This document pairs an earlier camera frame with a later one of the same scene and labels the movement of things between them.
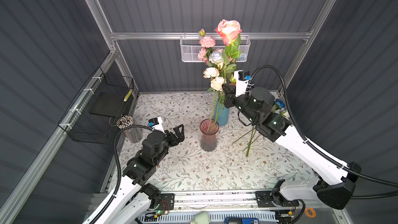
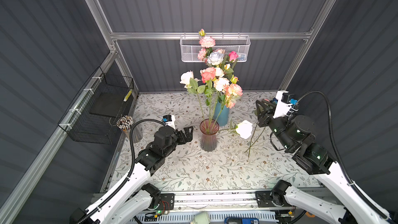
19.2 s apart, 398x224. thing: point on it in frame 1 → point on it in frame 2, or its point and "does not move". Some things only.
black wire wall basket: [91, 116] does not move
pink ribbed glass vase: [209, 129] does not move
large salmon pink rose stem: [228, 30] → [207, 74]
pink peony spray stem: [206, 43] does not move
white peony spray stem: [217, 84] does not move
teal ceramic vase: [221, 114] does not move
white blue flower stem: [216, 57] does not move
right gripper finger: [229, 100] → [264, 118]
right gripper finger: [229, 90] → [263, 107]
